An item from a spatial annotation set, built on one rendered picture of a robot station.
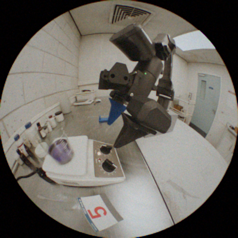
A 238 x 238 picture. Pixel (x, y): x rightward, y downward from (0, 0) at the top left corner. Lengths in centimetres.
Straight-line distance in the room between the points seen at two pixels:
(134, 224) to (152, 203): 7
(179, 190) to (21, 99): 85
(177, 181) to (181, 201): 7
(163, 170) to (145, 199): 11
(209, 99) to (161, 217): 283
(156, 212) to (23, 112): 75
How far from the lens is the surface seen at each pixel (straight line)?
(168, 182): 26
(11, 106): 60
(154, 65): 16
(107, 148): 21
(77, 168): 16
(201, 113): 294
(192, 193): 31
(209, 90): 291
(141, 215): 23
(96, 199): 21
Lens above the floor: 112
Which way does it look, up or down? 26 degrees down
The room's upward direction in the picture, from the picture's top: straight up
